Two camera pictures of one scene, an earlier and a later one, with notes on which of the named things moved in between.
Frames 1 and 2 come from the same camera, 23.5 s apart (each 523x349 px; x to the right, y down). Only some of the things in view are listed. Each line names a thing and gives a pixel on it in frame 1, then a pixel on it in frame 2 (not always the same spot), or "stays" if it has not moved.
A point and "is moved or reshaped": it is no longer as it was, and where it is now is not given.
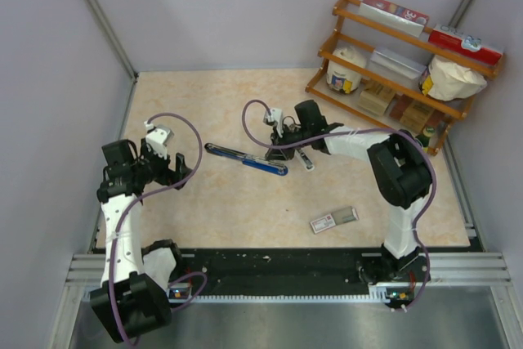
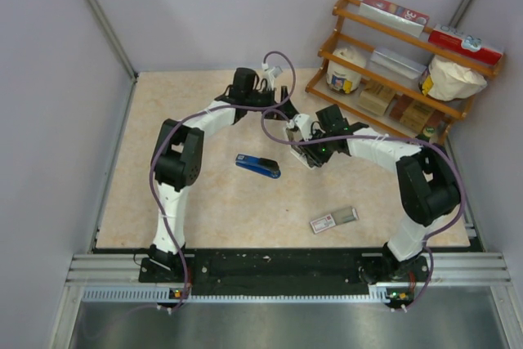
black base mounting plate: [275, 271] stays
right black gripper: [283, 154] to [315, 158]
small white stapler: [306, 162] stays
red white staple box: [340, 217] stays
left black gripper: [167, 176] to [288, 109]
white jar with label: [341, 77] stays
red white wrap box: [456, 39] stays
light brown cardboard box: [375, 96] stays
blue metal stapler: [251, 160] is moved or reshaped
